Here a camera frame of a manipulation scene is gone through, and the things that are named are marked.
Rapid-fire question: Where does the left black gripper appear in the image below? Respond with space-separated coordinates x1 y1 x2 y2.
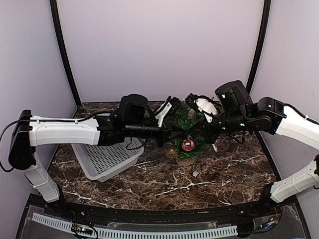
125 118 186 147

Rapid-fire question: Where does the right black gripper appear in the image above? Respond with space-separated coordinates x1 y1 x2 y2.
190 106 251 143

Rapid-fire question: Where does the knit doll ornament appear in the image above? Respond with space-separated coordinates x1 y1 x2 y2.
212 141 218 152

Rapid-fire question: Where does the pink ball ornament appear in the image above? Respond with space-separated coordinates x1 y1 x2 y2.
181 136 195 152

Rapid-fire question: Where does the small potted christmas tree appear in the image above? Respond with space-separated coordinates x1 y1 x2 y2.
165 102 213 165

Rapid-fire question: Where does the brown pine cone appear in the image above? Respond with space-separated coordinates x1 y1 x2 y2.
168 149 178 160

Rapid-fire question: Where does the white plastic basket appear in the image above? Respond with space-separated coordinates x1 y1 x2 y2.
71 138 144 182

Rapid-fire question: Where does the beige fluffy ornament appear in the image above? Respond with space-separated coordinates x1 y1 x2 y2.
187 109 195 119

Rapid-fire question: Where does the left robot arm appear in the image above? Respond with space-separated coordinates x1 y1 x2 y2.
8 94 187 217

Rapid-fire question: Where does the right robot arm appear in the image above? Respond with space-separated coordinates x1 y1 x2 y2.
194 80 319 216

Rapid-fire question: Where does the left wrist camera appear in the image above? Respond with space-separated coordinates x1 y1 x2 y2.
154 96 181 128

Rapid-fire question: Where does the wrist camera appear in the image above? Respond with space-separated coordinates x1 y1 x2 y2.
154 96 181 128
185 93 218 123

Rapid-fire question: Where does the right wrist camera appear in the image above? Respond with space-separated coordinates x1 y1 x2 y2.
185 93 218 123

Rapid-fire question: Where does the black front rail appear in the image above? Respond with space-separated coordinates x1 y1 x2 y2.
44 199 285 227

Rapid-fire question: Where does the white cable duct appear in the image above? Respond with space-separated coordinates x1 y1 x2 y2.
31 213 238 239

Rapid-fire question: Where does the right black frame post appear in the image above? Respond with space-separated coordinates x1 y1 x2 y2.
246 0 272 93

